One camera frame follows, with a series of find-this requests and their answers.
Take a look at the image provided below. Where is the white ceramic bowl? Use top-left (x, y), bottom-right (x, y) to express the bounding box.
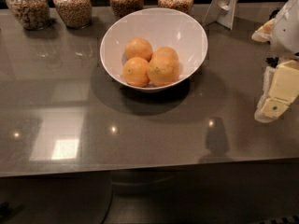
top-left (99, 8), bottom-right (208, 92)

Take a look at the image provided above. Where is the back left orange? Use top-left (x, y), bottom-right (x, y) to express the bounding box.
top-left (125, 37), bottom-right (153, 61)

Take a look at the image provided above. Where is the far left glass jar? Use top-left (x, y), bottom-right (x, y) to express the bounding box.
top-left (6, 0), bottom-right (50, 30)

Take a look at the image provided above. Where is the white folded card stand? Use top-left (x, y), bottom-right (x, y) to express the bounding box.
top-left (202, 0), bottom-right (238, 30)

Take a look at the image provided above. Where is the black mat at right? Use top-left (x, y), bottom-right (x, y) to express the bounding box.
top-left (266, 57), bottom-right (278, 68)

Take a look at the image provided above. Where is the front left orange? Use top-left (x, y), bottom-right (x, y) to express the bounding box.
top-left (122, 57), bottom-right (150, 87)

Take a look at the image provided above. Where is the large orange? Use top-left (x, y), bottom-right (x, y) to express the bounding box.
top-left (148, 47), bottom-right (179, 87)

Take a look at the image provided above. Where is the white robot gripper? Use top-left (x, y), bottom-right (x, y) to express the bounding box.
top-left (251, 0), bottom-right (299, 123)

